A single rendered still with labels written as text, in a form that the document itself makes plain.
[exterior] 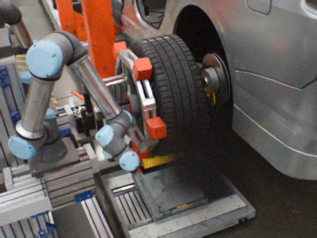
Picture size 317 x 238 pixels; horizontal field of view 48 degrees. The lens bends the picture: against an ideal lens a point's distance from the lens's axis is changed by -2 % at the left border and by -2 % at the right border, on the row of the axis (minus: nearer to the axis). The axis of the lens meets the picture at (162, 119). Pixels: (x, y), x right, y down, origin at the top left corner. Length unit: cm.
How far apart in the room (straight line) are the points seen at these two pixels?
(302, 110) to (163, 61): 71
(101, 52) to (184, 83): 79
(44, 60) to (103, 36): 112
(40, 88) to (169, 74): 66
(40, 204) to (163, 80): 79
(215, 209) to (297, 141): 105
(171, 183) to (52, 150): 95
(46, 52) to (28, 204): 70
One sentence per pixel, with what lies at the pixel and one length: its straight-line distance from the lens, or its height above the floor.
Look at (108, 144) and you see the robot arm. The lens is 136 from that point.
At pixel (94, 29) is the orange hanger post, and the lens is 231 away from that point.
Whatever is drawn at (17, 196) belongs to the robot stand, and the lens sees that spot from 169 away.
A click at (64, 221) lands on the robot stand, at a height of 21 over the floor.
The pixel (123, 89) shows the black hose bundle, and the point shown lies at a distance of 175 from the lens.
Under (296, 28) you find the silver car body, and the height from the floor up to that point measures 138.
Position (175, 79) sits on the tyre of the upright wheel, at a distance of 174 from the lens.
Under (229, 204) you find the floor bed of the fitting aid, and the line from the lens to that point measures 244.
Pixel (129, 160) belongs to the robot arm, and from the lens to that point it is 136.
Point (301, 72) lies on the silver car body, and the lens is 137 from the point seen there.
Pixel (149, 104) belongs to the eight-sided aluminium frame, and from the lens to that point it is 172.
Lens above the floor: 176
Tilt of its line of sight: 30 degrees down
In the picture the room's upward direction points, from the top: 4 degrees counter-clockwise
